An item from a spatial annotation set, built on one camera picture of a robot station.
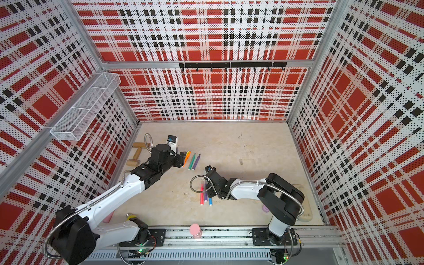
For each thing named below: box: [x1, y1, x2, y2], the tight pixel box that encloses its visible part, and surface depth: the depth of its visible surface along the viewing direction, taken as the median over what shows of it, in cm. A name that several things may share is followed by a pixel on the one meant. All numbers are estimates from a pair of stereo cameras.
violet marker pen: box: [192, 152, 201, 171], surface depth 102 cm
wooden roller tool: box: [125, 142, 151, 167], surface depth 103 cm
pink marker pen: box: [199, 181, 205, 206], surface depth 87 cm
